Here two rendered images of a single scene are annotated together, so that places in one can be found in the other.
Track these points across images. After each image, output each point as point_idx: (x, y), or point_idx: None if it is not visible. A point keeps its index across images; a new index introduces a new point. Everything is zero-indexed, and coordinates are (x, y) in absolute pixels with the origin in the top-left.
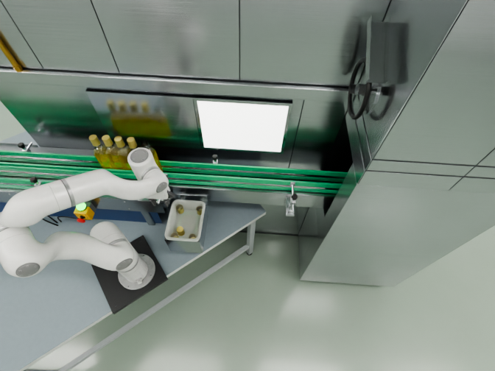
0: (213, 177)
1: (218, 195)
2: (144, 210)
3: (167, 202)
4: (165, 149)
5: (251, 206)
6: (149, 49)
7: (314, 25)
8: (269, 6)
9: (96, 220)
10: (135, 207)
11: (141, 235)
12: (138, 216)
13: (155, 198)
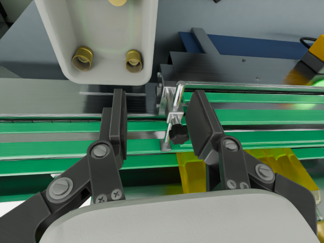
0: (38, 152)
1: (48, 96)
2: (212, 57)
3: (92, 142)
4: (170, 167)
5: (22, 66)
6: None
7: None
8: None
9: (284, 38)
10: (231, 62)
11: (218, 1)
12: (220, 45)
13: (189, 226)
